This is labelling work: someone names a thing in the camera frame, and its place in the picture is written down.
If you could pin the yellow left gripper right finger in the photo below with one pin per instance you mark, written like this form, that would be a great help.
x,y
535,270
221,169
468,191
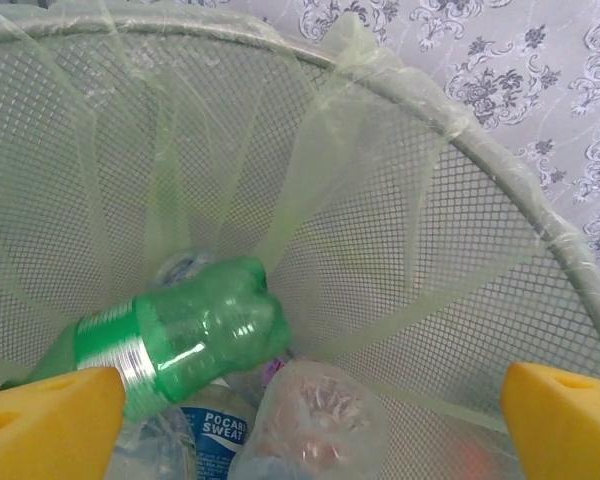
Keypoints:
x,y
565,430

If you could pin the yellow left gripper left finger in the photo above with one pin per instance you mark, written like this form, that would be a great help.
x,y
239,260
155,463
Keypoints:
x,y
45,430

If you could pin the blue label bottle white cap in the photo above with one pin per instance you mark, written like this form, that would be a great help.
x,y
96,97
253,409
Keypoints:
x,y
220,430

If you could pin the green plastic bottle yellow cap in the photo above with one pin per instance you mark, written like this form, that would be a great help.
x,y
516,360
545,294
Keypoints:
x,y
205,325

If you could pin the crushed bottle blue label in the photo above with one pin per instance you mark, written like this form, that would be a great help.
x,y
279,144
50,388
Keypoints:
x,y
180,267

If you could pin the clear plastic bottle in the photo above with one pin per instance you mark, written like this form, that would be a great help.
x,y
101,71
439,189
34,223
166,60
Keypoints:
x,y
320,415

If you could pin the grey mesh waste bin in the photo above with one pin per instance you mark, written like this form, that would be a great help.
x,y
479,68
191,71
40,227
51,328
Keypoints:
x,y
405,225

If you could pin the green plastic bin liner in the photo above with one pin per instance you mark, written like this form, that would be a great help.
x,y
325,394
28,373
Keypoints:
x,y
360,75

